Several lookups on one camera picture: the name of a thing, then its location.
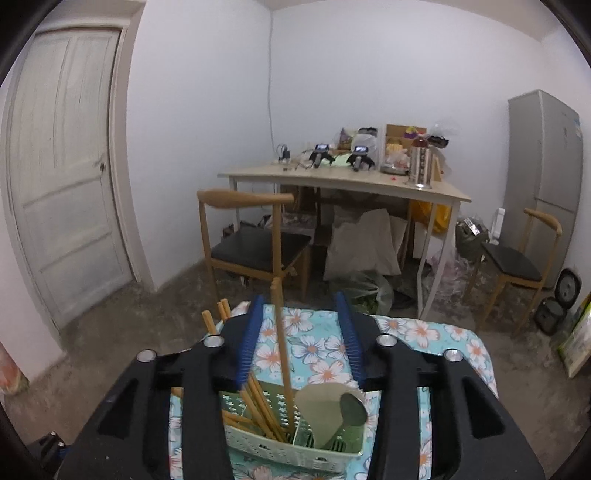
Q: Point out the floral blue tablecloth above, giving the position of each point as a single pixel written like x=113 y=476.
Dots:
x=415 y=332

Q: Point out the white panel door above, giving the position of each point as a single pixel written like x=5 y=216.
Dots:
x=64 y=161

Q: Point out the light wooden dining table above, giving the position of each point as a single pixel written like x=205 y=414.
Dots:
x=351 y=182

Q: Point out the metal cylindrical canister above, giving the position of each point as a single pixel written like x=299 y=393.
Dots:
x=420 y=168

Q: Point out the black rice cooker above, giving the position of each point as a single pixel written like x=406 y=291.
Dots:
x=551 y=314

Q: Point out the green plastic utensil holder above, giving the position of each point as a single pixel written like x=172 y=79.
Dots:
x=258 y=450

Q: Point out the black bag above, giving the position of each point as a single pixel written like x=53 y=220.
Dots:
x=438 y=141

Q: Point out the black power adapter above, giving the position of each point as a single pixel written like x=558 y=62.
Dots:
x=285 y=153

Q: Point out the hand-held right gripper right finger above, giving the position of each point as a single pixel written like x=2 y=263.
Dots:
x=353 y=350

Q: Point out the white plastic bag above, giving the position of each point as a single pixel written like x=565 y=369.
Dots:
x=369 y=143

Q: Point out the white plastic bottle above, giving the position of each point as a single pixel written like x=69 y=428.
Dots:
x=497 y=226

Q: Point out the yellow plastic bag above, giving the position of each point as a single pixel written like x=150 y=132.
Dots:
x=438 y=217

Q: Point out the silver refrigerator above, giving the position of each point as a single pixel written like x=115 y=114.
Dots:
x=545 y=175

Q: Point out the clear bag of food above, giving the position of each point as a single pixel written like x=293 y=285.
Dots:
x=396 y=159

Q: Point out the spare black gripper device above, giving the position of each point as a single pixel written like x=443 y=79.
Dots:
x=319 y=156
x=360 y=159

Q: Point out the green and white sack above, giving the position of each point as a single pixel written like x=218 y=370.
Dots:
x=579 y=341

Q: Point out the clear bag of vegetables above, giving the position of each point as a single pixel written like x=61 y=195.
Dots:
x=369 y=290

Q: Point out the grey woven sack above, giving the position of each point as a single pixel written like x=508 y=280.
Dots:
x=364 y=244

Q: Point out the wooden chair black seat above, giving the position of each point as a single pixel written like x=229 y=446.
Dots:
x=258 y=249
x=512 y=263

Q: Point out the open cardboard box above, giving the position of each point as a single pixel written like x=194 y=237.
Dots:
x=399 y=131

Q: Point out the bundle of wooden chopsticks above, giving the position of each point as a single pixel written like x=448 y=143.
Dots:
x=258 y=406

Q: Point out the dark green bag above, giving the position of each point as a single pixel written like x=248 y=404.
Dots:
x=471 y=240

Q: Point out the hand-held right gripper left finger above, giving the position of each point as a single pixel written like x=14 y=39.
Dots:
x=249 y=341

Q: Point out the long wooden chopstick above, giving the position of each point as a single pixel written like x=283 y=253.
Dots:
x=279 y=332

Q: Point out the cream rice paddle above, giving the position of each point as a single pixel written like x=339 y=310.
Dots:
x=318 y=410

